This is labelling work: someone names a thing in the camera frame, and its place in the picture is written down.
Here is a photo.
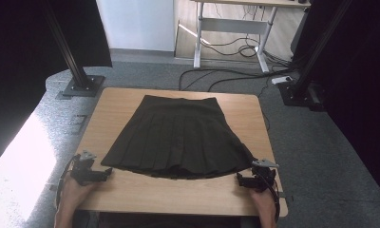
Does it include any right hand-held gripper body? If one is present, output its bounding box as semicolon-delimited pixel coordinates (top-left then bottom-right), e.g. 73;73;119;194
251;158;280;193

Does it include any coiled black floor cable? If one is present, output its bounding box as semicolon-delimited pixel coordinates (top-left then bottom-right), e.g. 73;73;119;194
200;36;262;59

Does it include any person's left hand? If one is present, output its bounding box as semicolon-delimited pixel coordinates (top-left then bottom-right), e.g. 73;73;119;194
63;175;98;205

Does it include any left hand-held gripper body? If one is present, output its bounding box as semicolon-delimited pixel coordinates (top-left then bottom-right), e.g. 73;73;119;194
70;149;100;186

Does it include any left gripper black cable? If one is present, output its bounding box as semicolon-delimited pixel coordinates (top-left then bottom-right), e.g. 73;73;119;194
55;154;82;208

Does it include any black curtain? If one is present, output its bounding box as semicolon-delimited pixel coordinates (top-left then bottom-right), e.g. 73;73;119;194
291;0;380;201
0;0;114;170

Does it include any white desk frame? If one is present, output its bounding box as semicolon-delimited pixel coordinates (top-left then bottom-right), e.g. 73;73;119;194
191;0;313;74

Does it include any grey floor socket cover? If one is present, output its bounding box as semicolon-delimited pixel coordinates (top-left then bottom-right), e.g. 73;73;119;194
69;114;88;135

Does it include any long black floor cable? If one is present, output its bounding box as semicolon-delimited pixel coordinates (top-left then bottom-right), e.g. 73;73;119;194
178;67;294;93

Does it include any person's right hand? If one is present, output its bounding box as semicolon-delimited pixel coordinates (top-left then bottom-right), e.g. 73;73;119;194
249;187;277;212

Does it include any black pleated skirt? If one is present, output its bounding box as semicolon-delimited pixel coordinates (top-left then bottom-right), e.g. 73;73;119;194
100;94;258;181

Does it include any white power strip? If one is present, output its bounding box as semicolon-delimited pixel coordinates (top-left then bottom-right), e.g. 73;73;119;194
271;75;294;86

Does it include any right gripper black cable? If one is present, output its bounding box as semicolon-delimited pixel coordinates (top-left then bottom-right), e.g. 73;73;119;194
259;173;281;223

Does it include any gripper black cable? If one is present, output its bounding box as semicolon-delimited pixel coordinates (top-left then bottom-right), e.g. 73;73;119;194
55;154;82;208
259;173;281;223

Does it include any black metal stand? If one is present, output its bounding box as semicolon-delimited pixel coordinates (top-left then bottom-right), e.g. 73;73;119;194
39;0;106;100
277;0;353;112

